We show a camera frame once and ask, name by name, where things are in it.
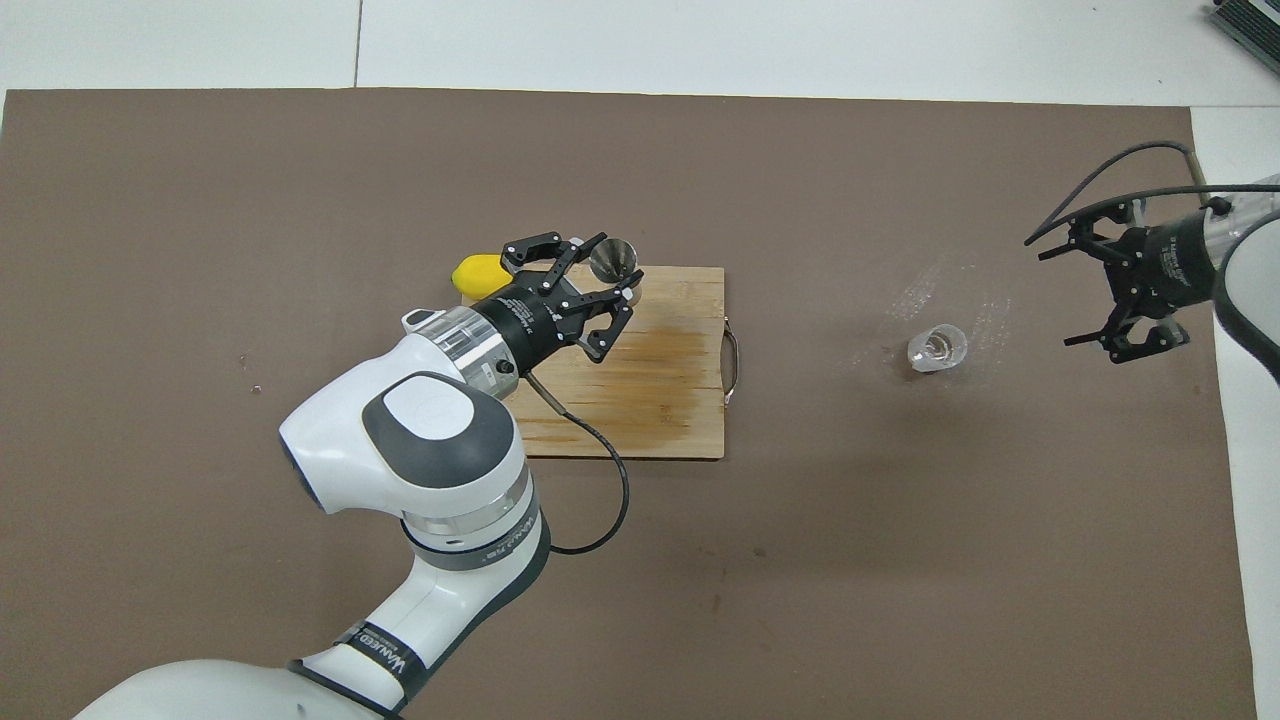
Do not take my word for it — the wooden cutting board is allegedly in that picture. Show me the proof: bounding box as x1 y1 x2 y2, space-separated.
455 264 743 461

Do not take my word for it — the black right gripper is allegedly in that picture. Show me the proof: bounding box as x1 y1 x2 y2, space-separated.
1038 202 1226 365

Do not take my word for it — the small clear glass cup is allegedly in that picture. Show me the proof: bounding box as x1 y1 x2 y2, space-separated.
906 323 969 374

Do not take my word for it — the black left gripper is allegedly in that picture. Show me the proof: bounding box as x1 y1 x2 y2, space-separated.
468 231 642 375

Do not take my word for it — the grey ribbed device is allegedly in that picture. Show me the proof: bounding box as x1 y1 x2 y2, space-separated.
1208 0 1280 49

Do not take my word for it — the brown paper table mat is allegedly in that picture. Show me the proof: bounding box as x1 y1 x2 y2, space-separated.
0 88 1259 720

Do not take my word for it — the steel double jigger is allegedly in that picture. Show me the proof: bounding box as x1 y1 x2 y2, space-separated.
588 235 644 306

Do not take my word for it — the yellow lemon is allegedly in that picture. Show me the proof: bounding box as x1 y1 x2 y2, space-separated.
450 254 513 297

